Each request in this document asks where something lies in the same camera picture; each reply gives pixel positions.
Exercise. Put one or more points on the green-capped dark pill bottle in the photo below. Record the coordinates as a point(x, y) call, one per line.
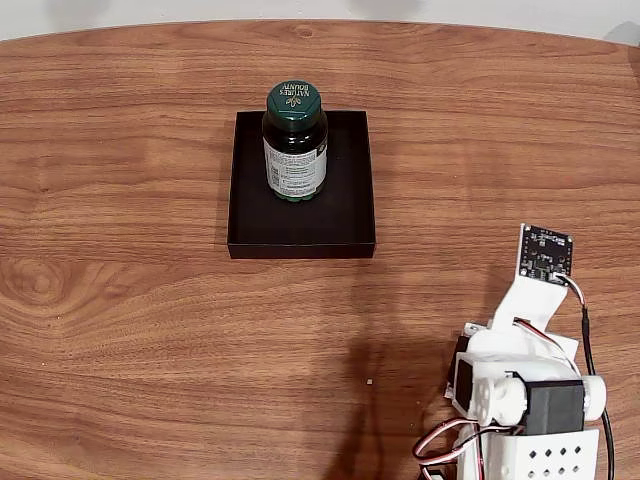
point(295, 160)

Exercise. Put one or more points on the shallow black box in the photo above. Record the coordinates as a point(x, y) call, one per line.
point(345, 220)

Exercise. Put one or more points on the camera circuit board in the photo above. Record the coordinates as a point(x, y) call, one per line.
point(546, 255)

